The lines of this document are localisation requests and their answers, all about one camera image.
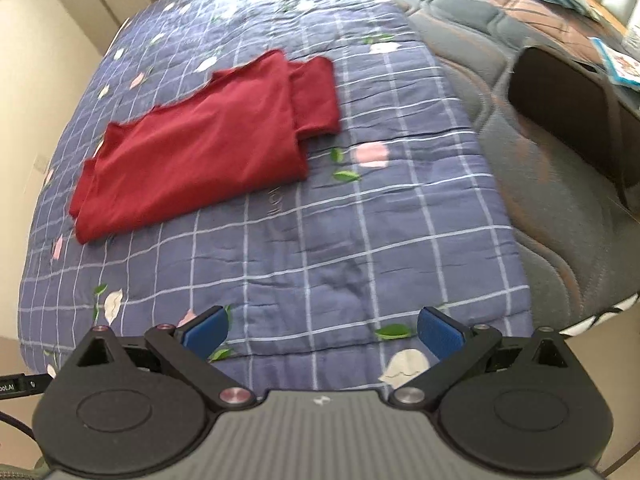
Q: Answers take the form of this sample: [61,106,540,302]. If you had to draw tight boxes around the dark red garment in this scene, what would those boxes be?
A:
[70,50,341,244]

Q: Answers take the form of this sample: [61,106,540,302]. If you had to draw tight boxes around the grey brown quilted mattress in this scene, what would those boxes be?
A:
[394,0,639,333]

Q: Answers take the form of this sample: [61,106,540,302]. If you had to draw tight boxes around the blue plaid floral quilt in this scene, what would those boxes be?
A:
[17,0,533,392]

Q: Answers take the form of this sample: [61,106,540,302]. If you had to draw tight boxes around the blue white booklet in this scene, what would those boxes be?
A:
[589,37,640,91]

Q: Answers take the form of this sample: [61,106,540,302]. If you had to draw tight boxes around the black cable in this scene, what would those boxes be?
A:
[0,372,51,456]

